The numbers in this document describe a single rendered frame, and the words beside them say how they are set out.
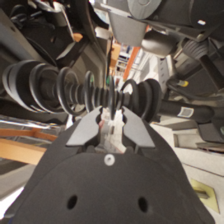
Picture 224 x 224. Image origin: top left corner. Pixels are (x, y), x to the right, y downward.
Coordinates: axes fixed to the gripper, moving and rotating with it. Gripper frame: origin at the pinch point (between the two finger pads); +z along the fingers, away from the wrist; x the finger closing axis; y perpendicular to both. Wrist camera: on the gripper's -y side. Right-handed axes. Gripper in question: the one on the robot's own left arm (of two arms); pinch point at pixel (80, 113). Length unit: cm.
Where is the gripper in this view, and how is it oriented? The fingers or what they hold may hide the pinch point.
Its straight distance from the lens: 21.8
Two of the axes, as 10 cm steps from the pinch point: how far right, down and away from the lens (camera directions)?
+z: 1.6, -9.3, -3.3
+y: 1.4, -3.1, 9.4
